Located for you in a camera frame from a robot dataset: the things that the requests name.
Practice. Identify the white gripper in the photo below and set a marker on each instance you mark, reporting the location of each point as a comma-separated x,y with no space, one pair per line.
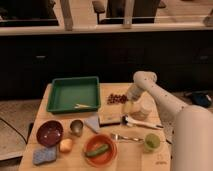
133,94

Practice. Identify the bunch of red grapes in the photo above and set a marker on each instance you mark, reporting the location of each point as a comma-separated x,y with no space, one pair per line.
116,99

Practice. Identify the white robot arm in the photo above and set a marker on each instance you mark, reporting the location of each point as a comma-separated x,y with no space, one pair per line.
192,141

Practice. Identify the green plastic cup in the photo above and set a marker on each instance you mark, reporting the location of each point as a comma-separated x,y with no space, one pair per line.
152,142

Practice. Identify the small metal cup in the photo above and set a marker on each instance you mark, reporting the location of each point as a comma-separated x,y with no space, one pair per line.
76,127

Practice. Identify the black spatula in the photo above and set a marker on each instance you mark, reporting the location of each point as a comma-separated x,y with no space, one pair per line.
109,124

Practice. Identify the silver fork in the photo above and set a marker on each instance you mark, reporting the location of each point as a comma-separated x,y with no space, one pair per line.
120,137

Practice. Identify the grey blue cloth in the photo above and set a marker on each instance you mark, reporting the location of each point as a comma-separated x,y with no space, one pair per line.
93,123

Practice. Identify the green cucumber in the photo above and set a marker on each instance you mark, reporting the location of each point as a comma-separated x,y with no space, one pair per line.
100,150

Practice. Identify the orange bowl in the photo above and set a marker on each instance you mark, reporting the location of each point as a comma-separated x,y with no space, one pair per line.
104,159

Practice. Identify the green plastic tray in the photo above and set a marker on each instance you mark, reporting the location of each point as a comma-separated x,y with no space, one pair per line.
73,95

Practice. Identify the dark red bowl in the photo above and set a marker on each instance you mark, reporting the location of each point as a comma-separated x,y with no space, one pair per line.
50,133

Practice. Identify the blue sponge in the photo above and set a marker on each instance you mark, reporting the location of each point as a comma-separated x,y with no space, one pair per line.
44,155

